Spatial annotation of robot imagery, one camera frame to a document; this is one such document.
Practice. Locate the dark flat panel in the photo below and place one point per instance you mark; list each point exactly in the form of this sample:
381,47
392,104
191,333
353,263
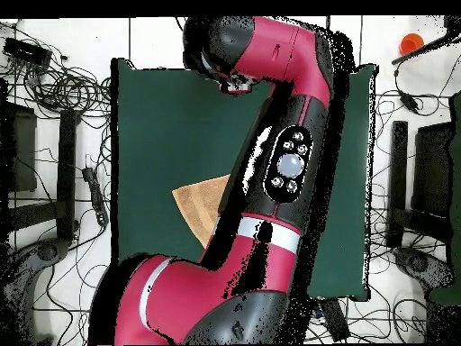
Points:
23,151
432,169

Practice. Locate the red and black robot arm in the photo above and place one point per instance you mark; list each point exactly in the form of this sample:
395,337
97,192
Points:
273,50

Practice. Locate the tan terry towel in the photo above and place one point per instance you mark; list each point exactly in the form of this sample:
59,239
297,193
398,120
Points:
198,205

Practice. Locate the black power adapter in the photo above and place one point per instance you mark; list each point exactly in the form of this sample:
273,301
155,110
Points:
408,101

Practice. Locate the black rod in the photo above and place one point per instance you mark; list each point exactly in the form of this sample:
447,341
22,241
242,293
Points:
421,48

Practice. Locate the hanging green cloth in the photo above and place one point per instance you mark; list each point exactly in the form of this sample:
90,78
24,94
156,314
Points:
456,173

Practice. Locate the black stand bar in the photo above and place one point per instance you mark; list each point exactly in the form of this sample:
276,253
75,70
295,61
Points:
398,180
66,173

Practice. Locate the dark green table cloth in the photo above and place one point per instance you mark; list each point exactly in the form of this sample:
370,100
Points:
162,137

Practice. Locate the black electronics box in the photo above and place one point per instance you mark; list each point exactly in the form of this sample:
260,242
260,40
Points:
27,52

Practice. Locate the grey square floor frame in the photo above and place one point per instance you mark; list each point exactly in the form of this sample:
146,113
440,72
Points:
327,21

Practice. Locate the orange cup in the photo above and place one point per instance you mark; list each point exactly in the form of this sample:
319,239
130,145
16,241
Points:
411,44

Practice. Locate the black power strip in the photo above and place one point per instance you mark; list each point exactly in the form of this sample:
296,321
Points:
95,194
335,320

